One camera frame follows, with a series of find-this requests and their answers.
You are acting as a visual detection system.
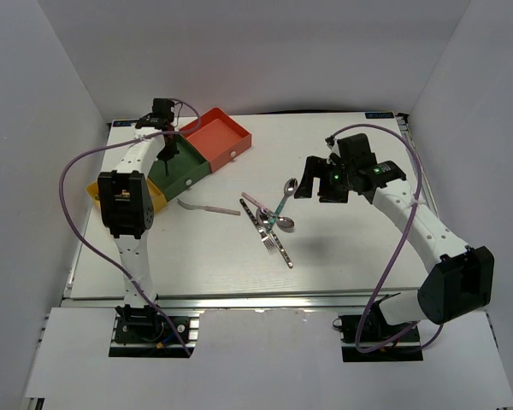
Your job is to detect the green tray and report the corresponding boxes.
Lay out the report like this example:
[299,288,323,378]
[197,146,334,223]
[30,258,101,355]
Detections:
[148,136,211,202]

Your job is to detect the pink handled spoon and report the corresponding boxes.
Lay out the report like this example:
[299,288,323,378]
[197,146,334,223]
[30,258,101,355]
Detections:
[241,192,274,218]

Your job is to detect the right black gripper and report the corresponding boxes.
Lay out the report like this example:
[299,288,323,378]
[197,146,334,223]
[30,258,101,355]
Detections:
[294,156,355,204]

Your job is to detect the silver fork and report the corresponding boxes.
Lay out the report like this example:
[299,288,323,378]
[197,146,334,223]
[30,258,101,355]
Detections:
[256,211,284,252]

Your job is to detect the pink handled fork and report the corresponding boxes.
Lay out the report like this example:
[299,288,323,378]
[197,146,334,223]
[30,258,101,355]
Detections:
[177,199,241,216]

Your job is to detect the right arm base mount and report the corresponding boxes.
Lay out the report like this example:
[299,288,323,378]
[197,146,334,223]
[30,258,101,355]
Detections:
[332,315,423,363]

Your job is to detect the aluminium table frame rail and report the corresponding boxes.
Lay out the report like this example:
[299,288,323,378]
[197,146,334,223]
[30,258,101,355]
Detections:
[59,290,467,313]

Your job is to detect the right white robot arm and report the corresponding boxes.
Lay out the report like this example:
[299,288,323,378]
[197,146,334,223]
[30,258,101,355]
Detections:
[294,133,495,341]

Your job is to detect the yellow tray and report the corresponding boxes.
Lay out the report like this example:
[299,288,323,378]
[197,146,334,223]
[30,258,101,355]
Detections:
[85,179,168,214]

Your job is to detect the green handled spoon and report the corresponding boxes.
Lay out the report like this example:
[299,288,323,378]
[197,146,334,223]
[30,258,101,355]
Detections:
[265,178,298,233]

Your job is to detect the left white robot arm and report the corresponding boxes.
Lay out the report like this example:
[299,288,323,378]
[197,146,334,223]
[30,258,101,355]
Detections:
[97,98,179,308]

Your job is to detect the red tray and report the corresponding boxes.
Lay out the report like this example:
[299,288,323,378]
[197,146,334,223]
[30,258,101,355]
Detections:
[180,108,252,173]

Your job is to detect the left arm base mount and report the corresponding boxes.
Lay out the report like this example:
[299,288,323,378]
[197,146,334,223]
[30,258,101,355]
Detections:
[109,305,194,359]

